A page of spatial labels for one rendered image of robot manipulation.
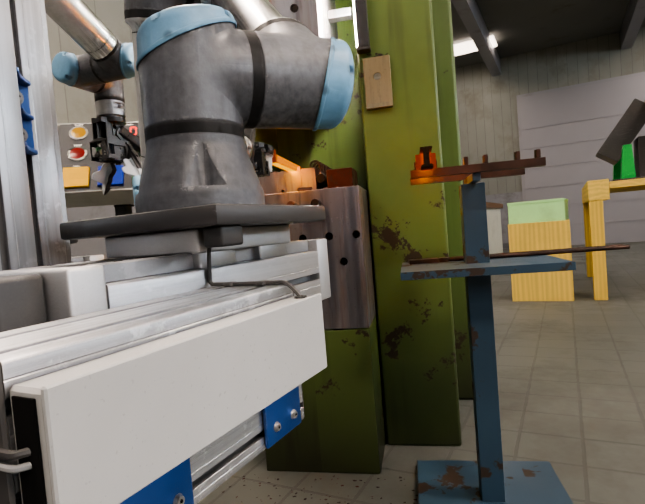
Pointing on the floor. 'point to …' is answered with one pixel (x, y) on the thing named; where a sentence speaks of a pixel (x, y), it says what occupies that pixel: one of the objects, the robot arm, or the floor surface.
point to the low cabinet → (494, 227)
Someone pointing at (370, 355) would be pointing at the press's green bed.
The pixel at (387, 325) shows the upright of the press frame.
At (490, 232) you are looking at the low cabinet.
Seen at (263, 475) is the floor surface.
